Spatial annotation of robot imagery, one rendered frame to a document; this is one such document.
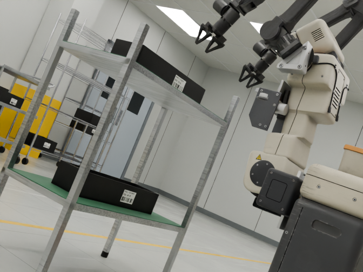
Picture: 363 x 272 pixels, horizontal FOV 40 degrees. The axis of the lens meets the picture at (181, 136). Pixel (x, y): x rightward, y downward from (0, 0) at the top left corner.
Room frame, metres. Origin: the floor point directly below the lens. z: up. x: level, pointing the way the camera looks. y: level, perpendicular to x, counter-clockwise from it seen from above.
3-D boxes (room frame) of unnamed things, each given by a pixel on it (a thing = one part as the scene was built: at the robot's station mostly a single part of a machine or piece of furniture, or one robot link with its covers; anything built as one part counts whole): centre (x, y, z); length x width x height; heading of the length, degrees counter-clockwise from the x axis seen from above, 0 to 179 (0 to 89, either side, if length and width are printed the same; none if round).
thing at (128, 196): (2.43, 0.22, 0.41); 0.57 x 0.17 x 0.11; 145
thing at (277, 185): (1.93, -0.41, 0.68); 0.28 x 0.27 x 0.25; 145
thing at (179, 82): (2.43, 0.21, 1.01); 0.57 x 0.17 x 0.11; 145
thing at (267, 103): (2.05, -0.34, 0.99); 0.28 x 0.16 x 0.22; 145
